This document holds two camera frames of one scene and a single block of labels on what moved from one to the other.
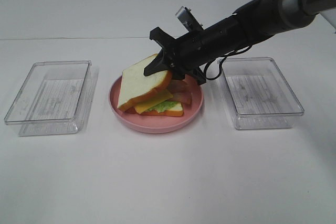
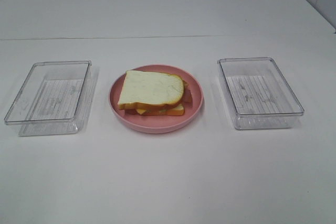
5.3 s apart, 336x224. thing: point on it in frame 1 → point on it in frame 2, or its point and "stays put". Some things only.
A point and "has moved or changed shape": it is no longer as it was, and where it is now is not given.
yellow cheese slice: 145,106 → 141,111
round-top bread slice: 135,85 has moved or changed shape
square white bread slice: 177,112 stays put
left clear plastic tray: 55,98 stays put
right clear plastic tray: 259,94 stays put
